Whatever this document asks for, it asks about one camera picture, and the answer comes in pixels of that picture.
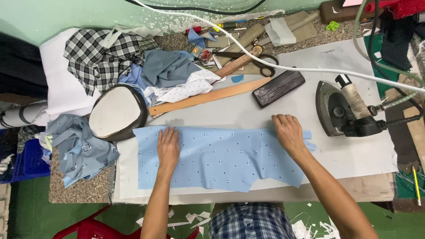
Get blue plastic crate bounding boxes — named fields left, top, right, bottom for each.
left=0, top=128, right=52, bottom=184

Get person's right hand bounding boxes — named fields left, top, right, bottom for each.
left=271, top=114, right=309, bottom=156

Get person's plaid shirt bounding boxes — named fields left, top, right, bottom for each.
left=209, top=202, right=297, bottom=239

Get short wooden ruler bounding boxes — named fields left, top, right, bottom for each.
left=214, top=45, right=264, bottom=79

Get oval pressing ham cushion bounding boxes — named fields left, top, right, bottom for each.
left=88, top=84, right=149, bottom=143

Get yellow pencil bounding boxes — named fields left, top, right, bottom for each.
left=412, top=166, right=422, bottom=206

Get white ironing pad cloth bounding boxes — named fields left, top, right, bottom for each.
left=112, top=38, right=398, bottom=204

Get white hose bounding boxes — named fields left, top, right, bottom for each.
left=131, top=0, right=425, bottom=94

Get red plastic stool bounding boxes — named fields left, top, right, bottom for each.
left=52, top=204, right=200, bottom=239

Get long wooden ruler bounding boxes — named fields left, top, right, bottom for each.
left=148, top=77, right=272, bottom=117

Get grey steam iron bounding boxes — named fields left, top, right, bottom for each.
left=315, top=74, right=388, bottom=138

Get small red printed box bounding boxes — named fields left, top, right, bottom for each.
left=189, top=45, right=214, bottom=64

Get black cable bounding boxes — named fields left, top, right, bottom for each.
left=124, top=0, right=268, bottom=16

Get white dotted fabric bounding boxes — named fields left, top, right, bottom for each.
left=143, top=69, right=222, bottom=104

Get grey blue patterned shirt fabric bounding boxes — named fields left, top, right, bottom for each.
left=46, top=114, right=120, bottom=189

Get red yellow screwdriver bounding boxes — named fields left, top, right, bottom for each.
left=185, top=22, right=239, bottom=36

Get dark wooden block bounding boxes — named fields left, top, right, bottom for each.
left=252, top=70, right=306, bottom=109

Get black tailor scissors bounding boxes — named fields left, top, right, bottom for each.
left=212, top=51, right=279, bottom=78

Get person's left hand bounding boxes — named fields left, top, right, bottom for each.
left=157, top=126, right=181, bottom=169

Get white paper piece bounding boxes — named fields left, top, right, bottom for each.
left=264, top=17, right=297, bottom=47

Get black white plaid fabric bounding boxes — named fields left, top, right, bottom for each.
left=64, top=29, right=160, bottom=97

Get light blue patterned fabric piece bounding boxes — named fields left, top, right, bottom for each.
left=133, top=125, right=317, bottom=193

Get small blue fabric scrap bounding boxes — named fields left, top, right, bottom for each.
left=187, top=28, right=220, bottom=49

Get grey blue fabric heap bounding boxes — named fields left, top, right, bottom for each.
left=118, top=49, right=201, bottom=89

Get green braided hose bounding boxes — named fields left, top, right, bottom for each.
left=353, top=0, right=425, bottom=110

